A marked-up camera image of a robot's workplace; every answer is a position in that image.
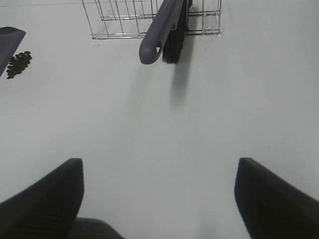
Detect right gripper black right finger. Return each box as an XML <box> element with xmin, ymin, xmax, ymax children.
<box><xmin>234</xmin><ymin>158</ymin><xmax>319</xmax><ymax>239</ymax></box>

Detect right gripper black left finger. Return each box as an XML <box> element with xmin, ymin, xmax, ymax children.
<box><xmin>0</xmin><ymin>158</ymin><xmax>84</xmax><ymax>239</ymax></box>

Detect pile of coffee beans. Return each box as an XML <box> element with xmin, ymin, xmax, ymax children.
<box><xmin>6</xmin><ymin>51</ymin><xmax>32</xmax><ymax>79</ymax></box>

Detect purple plastic dustpan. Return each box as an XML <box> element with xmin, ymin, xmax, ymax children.
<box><xmin>0</xmin><ymin>26</ymin><xmax>26</xmax><ymax>75</ymax></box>

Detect purple hand brush black bristles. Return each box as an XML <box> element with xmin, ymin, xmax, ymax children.
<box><xmin>139</xmin><ymin>0</ymin><xmax>193</xmax><ymax>65</ymax></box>

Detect chrome wire dish rack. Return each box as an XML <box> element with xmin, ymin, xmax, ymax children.
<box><xmin>82</xmin><ymin>0</ymin><xmax>222</xmax><ymax>39</ymax></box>

